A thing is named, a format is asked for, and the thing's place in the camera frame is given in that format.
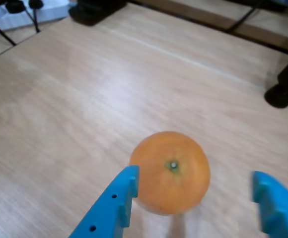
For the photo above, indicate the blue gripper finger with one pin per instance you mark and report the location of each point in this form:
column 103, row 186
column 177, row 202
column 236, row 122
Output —
column 109, row 210
column 280, row 210

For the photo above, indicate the large orange fruit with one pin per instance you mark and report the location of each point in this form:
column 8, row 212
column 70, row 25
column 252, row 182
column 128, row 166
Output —
column 168, row 186

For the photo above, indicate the black stand foot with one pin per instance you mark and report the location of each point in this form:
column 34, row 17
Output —
column 283, row 95

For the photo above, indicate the wooden board with black edge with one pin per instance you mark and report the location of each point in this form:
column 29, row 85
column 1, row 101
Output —
column 258, row 34

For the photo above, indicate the thin black rod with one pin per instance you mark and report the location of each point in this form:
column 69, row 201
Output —
column 242, row 19

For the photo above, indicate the black flat base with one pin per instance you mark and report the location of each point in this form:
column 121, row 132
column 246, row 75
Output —
column 96, row 11

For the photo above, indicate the white power strip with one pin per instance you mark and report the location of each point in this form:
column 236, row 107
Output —
column 52, row 10

